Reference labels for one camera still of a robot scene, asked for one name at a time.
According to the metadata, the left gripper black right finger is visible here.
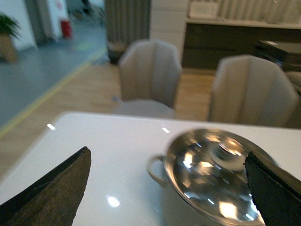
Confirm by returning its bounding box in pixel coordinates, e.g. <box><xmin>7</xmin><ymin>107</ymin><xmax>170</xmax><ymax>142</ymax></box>
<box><xmin>245</xmin><ymin>152</ymin><xmax>301</xmax><ymax>226</ymax></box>

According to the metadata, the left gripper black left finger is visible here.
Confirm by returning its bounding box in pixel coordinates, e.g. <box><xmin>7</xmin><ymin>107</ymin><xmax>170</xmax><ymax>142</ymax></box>
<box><xmin>0</xmin><ymin>146</ymin><xmax>91</xmax><ymax>226</ymax></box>

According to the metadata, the glass pot lid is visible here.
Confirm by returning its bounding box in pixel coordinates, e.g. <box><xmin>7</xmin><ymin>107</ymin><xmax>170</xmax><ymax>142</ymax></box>
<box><xmin>164</xmin><ymin>129</ymin><xmax>268</xmax><ymax>223</ymax></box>

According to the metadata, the beige steel cooking pot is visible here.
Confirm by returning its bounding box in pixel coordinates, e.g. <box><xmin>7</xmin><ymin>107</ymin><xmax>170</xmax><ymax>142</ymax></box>
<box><xmin>147</xmin><ymin>155</ymin><xmax>266</xmax><ymax>226</ymax></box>

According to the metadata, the right beige dining chair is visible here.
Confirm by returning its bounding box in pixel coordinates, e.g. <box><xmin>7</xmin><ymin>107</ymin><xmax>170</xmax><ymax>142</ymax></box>
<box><xmin>208</xmin><ymin>55</ymin><xmax>300</xmax><ymax>127</ymax></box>

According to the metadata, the beige dining chair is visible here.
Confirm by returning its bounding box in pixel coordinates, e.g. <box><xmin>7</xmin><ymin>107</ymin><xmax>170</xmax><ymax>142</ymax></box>
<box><xmin>208</xmin><ymin>55</ymin><xmax>300</xmax><ymax>127</ymax></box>
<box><xmin>114</xmin><ymin>40</ymin><xmax>182</xmax><ymax>119</ymax></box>

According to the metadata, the black appliance box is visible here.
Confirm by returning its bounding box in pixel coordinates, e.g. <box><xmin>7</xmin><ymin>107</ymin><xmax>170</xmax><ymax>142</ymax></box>
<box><xmin>254</xmin><ymin>40</ymin><xmax>301</xmax><ymax>72</ymax></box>

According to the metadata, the left beige dining chair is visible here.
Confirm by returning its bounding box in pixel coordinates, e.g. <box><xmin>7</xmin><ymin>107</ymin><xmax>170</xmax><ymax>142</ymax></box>
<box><xmin>114</xmin><ymin>40</ymin><xmax>182</xmax><ymax>119</ymax></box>

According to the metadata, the woven laundry basket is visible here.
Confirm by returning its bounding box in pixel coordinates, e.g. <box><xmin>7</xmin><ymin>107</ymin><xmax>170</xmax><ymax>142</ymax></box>
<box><xmin>107</xmin><ymin>42</ymin><xmax>128</xmax><ymax>64</ymax></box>

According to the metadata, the dark kitchen counter cabinet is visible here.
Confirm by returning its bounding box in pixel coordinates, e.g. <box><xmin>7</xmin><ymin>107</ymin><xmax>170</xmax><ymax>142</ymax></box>
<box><xmin>182</xmin><ymin>23</ymin><xmax>301</xmax><ymax>69</ymax></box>

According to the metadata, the red box on floor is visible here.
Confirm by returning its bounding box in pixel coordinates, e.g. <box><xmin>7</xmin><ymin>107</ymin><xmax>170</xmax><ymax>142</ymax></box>
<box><xmin>61</xmin><ymin>20</ymin><xmax>72</xmax><ymax>39</ymax></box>

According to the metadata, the potted green plant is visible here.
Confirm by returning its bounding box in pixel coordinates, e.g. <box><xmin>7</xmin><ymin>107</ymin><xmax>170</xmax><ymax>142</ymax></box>
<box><xmin>0</xmin><ymin>13</ymin><xmax>19</xmax><ymax>63</ymax></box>

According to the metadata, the white microwave oven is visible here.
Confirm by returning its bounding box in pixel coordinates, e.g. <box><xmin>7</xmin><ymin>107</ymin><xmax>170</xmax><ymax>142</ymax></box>
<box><xmin>188</xmin><ymin>0</ymin><xmax>220</xmax><ymax>20</ymax></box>

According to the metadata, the white pillar cabinet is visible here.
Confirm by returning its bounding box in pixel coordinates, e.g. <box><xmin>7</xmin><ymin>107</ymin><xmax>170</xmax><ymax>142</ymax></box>
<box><xmin>149</xmin><ymin>0</ymin><xmax>189</xmax><ymax>61</ymax></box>

